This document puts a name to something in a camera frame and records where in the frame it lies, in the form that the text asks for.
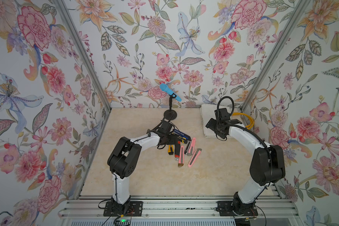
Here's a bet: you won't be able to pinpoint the blue utility knife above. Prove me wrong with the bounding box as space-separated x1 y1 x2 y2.
173 129 192 141

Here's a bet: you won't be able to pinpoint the white canvas pouch yellow handles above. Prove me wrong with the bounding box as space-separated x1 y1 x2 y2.
200 104 253 138

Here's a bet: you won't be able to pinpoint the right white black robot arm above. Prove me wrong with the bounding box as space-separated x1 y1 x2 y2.
206 108 285 215

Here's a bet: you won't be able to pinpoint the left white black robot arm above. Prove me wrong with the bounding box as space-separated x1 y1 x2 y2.
107 120 181 205

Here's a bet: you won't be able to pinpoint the red black utility knife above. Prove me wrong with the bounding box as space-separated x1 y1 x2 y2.
174 141 181 161

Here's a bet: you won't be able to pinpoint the grey small utility knife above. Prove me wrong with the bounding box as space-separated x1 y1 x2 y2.
184 141 191 155

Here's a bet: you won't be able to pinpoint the pink utility knife middle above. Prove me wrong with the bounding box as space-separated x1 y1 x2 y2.
187 137 196 156

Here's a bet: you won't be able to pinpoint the pink utility knife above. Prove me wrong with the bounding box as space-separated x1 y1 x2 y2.
187 148 202 168
178 146 185 168
187 137 196 156

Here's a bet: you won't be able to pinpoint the pink utility knife left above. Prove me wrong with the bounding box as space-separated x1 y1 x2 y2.
178 146 185 168

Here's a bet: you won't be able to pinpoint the pink utility knife right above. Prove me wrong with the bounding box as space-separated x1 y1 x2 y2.
187 148 202 168

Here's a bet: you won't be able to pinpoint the blue microphone on black stand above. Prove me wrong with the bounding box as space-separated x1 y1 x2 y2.
160 83 182 121

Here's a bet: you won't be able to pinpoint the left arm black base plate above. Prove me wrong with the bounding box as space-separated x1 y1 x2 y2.
103 198 143 217

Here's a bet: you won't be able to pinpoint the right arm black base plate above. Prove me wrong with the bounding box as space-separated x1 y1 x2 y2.
216 199 258 217

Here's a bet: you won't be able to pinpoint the aluminium front rail frame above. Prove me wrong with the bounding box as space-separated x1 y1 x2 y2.
58 195 303 226

